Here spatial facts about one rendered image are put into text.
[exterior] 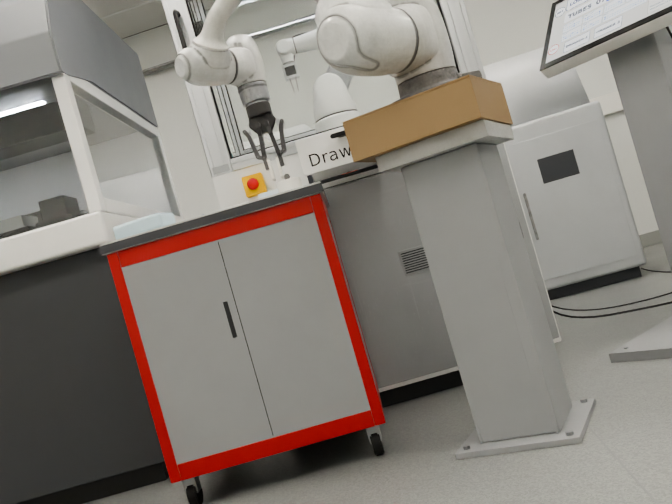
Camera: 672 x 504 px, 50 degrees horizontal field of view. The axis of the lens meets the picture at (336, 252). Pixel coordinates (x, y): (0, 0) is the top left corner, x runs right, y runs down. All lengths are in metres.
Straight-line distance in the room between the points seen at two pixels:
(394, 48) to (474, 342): 0.72
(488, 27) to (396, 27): 4.31
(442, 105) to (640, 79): 0.96
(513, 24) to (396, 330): 3.87
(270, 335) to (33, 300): 0.92
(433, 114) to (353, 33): 0.26
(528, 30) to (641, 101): 3.58
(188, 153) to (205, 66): 4.00
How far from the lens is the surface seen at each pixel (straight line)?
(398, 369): 2.56
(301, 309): 1.94
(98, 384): 2.51
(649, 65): 2.49
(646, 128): 2.50
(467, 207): 1.74
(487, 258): 1.74
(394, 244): 2.53
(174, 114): 6.17
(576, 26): 2.57
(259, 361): 1.97
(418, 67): 1.81
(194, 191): 6.04
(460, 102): 1.67
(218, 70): 2.14
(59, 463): 2.61
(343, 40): 1.64
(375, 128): 1.74
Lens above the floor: 0.54
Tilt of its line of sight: 1 degrees up
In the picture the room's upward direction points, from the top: 16 degrees counter-clockwise
